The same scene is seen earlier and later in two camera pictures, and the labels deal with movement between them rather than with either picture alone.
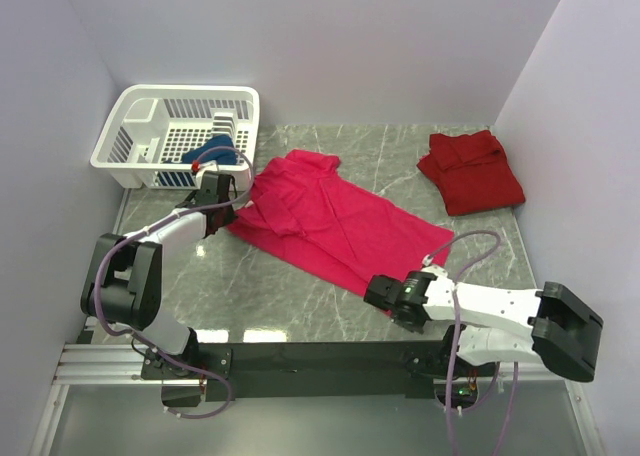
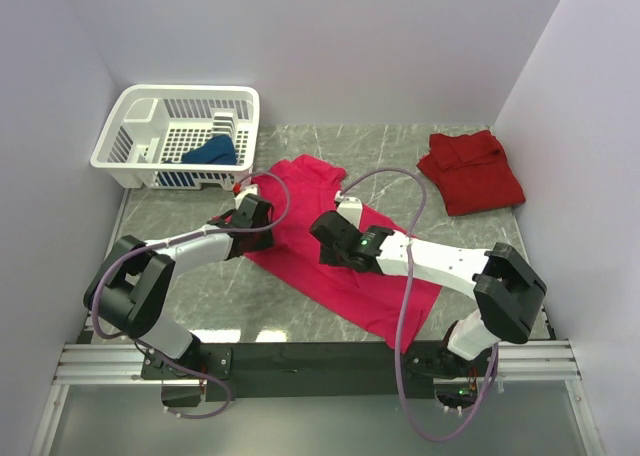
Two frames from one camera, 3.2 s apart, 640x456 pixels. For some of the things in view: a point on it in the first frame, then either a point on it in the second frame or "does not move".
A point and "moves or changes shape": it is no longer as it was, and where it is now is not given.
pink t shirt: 303,210 moves or changes shape
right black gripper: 417,326 → 326,256
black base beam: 298,371 does not move
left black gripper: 230,215 → 266,241
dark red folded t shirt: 473,170 does not move
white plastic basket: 162,136 does not move
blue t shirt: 217,157 does not move
